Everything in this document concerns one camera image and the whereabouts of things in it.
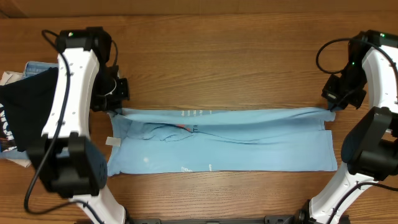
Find light blue printed t-shirt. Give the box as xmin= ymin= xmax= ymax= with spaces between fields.
xmin=108 ymin=108 xmax=338 ymax=176

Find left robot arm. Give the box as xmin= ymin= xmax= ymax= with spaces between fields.
xmin=24 ymin=27 xmax=132 ymax=223

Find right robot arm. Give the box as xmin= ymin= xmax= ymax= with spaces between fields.
xmin=288 ymin=30 xmax=397 ymax=223

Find folded blue jeans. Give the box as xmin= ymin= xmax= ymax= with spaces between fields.
xmin=0 ymin=60 xmax=60 ymax=162

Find folded black garment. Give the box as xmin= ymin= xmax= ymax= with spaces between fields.
xmin=0 ymin=67 xmax=60 ymax=152

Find folded beige garment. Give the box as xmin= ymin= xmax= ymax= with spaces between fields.
xmin=1 ymin=71 xmax=31 ymax=167

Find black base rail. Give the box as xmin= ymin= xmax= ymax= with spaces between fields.
xmin=126 ymin=215 xmax=295 ymax=224

